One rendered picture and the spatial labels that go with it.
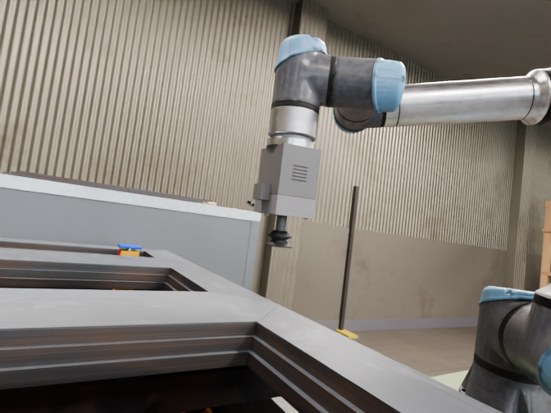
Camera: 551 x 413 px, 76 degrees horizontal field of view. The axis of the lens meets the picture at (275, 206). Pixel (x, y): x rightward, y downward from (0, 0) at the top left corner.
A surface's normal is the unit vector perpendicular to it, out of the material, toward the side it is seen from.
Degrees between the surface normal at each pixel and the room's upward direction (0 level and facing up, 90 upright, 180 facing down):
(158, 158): 90
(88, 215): 90
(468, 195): 90
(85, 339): 90
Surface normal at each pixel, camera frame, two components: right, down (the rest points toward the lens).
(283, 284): 0.48, 0.00
